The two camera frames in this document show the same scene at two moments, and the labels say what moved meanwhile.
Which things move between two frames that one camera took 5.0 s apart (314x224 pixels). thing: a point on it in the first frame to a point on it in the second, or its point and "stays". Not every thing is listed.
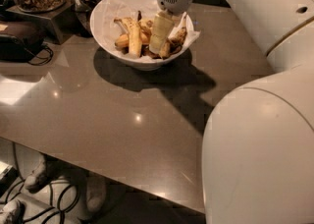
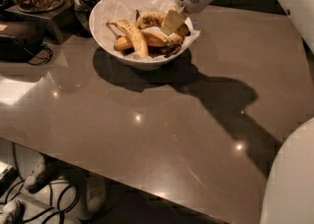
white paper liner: [129, 4] stays
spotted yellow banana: [146, 29] to [156, 20]
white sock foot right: [96, 190] stays
